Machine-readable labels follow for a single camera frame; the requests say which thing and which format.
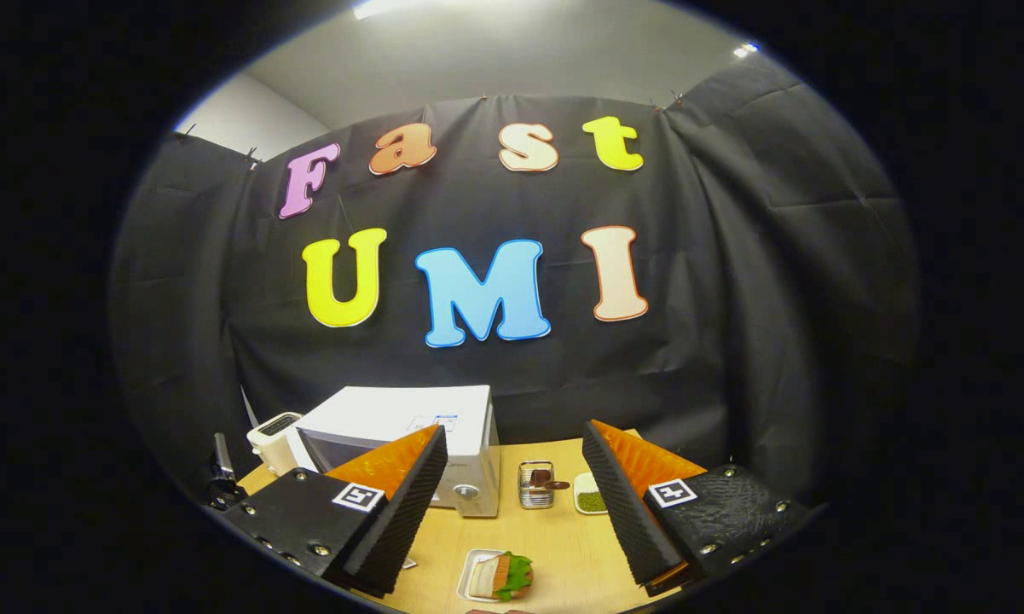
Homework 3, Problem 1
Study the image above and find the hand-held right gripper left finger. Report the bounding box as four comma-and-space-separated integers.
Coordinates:
222, 425, 448, 598

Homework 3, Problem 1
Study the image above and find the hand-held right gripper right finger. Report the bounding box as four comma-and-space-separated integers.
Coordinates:
581, 420, 811, 598

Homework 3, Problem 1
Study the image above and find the white microwave oven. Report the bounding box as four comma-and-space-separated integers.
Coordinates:
288, 385, 501, 518

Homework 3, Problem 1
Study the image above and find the sandwich with green lettuce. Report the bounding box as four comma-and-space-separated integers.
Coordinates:
468, 552, 535, 602

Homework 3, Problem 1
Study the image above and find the white divided bean dish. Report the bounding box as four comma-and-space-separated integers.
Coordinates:
573, 472, 610, 515

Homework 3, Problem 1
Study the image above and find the white toaster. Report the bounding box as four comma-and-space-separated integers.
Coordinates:
246, 412, 304, 477

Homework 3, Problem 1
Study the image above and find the metal mesh cup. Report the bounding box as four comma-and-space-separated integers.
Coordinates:
518, 461, 557, 510

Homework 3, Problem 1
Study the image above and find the white rectangular plate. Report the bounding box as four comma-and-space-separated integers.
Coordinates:
457, 548, 512, 604

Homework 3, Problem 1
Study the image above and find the black backdrop cloth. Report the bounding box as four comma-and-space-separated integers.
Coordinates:
107, 55, 922, 513

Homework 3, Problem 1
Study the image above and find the large ceiling light panel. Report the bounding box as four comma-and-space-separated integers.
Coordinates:
354, 0, 427, 20

